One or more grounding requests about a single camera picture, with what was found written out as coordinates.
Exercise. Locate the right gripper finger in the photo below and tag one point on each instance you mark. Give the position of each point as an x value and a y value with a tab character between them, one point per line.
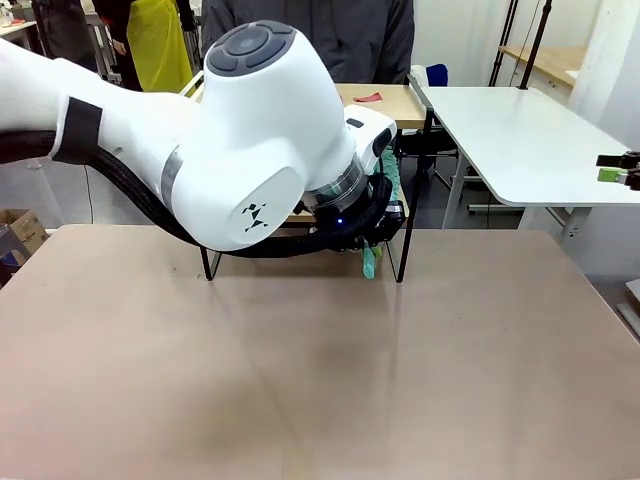
612	175
612	160

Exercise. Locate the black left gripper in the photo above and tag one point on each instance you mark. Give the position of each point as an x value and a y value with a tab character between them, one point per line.
392	220

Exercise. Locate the teal fluffy duster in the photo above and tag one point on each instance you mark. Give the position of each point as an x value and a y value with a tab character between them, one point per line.
371	265

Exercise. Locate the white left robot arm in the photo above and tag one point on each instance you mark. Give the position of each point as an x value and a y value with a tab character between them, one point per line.
250	125

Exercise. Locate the large white table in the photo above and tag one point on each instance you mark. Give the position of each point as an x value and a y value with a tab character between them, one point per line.
525	140

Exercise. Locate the wooden bench top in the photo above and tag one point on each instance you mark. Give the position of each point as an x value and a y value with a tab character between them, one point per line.
555	62

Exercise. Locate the wide red paper scrap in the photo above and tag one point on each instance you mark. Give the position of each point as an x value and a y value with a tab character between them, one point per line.
369	97

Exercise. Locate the thick black pole stand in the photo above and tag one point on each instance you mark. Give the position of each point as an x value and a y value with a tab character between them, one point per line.
535	50

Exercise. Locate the blue chair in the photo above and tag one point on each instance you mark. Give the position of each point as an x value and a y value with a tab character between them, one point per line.
439	74

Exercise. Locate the thin black tripod stand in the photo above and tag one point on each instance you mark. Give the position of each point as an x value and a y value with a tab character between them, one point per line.
504	45

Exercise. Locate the person in grey jacket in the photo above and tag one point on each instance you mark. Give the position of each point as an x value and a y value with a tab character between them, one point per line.
360	40

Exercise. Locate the person in yellow apron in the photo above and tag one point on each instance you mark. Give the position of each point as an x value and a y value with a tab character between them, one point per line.
160	55

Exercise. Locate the brown cardboard box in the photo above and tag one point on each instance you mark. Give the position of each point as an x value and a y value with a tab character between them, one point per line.
27	227

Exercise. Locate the person in dark clothes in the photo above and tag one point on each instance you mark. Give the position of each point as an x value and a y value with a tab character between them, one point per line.
70	25

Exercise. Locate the background workbench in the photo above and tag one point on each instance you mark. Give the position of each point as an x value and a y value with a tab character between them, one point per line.
15	30

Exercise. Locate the two-tier wooden shelf black frame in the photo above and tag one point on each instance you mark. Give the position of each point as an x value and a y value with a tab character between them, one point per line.
395	112

